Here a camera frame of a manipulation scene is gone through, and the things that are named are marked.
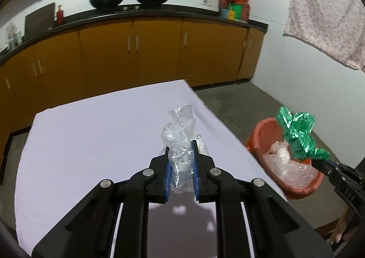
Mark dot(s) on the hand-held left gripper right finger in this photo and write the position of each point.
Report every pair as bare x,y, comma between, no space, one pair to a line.
195,172

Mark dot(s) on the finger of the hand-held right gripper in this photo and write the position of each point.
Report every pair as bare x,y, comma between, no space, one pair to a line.
328,168

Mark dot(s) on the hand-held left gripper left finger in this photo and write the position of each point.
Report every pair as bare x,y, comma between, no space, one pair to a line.
168,174

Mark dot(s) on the clear crinkly plastic bag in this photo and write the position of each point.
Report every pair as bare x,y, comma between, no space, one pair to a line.
179,144

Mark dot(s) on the large bubble wrap sheet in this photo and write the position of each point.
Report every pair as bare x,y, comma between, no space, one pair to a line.
293,174

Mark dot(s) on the green foil wrapper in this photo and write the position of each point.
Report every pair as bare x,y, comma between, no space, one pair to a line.
299,129

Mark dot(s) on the milky white plastic bag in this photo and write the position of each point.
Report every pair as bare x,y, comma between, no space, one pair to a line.
281,152

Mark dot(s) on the red plastic basin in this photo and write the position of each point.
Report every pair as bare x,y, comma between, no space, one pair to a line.
263,132

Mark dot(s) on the person's right hand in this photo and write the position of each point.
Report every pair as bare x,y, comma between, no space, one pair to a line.
342,226

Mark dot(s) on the white tablecloth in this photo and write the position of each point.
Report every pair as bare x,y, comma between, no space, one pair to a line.
99,132

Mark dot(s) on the orange lower kitchen cabinet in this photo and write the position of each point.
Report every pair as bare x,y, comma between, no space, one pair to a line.
159,53

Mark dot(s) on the floral hanging cloth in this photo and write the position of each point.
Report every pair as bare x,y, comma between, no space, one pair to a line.
325,13

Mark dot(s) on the black kitchen countertop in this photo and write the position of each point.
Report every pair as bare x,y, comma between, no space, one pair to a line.
185,13

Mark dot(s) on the black cooktop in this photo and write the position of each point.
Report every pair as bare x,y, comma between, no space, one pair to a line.
131,7

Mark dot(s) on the red bottle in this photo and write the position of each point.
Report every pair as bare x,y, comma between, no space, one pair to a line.
60,15

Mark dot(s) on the dark cutting board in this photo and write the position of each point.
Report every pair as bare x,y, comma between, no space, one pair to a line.
39,21

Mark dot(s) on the glass jar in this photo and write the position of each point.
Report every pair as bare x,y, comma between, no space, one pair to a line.
12,35

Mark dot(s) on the white wall socket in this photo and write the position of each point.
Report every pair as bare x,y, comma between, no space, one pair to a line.
206,2

